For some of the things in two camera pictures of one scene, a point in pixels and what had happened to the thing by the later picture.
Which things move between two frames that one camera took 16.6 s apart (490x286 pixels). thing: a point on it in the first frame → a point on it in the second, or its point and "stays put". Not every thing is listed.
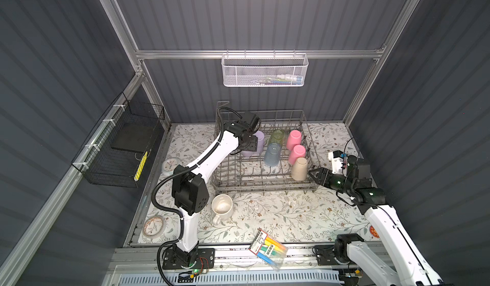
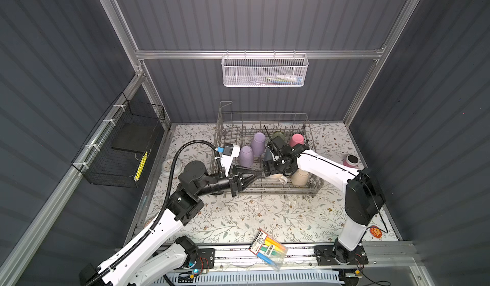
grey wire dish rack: [285, 155] stays put
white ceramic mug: [222, 207] → [277, 177]
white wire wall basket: [265, 70] stays put
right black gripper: [323, 173] → [271, 170]
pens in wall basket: [284, 80] stays put
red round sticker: [374, 232] stays put
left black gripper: [252, 143] → [237, 182]
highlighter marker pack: [268, 249] stays put
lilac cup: [260, 136] stays put
